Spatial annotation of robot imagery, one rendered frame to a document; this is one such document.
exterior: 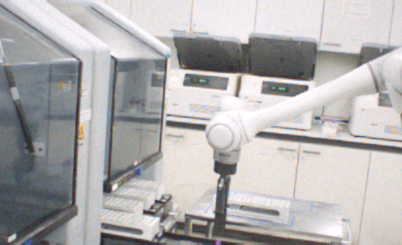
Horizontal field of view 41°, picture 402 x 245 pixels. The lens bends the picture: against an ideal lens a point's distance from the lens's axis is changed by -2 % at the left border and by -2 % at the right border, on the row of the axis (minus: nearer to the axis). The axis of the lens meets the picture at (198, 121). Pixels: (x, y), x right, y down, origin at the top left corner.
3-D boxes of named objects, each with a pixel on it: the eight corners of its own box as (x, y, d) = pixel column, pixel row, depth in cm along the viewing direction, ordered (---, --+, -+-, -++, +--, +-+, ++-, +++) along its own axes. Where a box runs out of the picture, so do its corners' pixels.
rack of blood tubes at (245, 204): (210, 212, 213) (212, 196, 212) (216, 205, 222) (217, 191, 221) (286, 224, 206) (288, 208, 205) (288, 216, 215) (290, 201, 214)
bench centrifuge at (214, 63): (159, 115, 418) (164, 31, 409) (181, 107, 478) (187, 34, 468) (230, 123, 405) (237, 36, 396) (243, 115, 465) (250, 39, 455)
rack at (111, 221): (67, 229, 184) (68, 213, 183) (80, 222, 194) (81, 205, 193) (150, 244, 178) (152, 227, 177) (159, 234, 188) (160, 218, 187)
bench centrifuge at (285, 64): (235, 123, 405) (243, 30, 395) (245, 115, 465) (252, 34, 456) (310, 132, 394) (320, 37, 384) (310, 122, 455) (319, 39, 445)
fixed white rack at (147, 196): (76, 202, 216) (77, 187, 215) (86, 195, 225) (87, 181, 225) (147, 213, 210) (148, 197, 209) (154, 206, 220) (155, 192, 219)
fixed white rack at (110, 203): (58, 213, 201) (59, 196, 200) (70, 205, 211) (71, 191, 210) (133, 225, 195) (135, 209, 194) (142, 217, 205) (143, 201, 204)
